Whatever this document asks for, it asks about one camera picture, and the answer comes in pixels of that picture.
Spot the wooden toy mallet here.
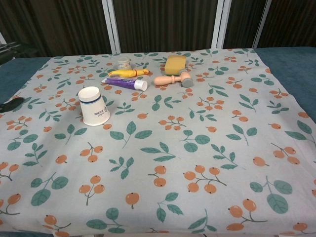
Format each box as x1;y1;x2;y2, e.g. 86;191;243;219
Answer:
154;72;194;88

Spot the floral leaf berry tablecloth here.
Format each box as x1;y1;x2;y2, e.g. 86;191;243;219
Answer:
0;48;316;237

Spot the yellow rubber chicken toy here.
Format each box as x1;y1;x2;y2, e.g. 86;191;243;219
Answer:
108;68;151;79

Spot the white paper cup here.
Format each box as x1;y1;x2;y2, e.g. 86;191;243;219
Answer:
78;85;111;127

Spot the yellow sponge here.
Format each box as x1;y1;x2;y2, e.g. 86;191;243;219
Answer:
164;55;187;76

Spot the small white jar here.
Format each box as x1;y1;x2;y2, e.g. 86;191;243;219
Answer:
117;56;131;70

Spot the purple toothpaste tube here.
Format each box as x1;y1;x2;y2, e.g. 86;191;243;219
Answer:
102;77;148;90

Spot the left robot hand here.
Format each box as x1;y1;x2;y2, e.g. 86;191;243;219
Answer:
0;97;25;112

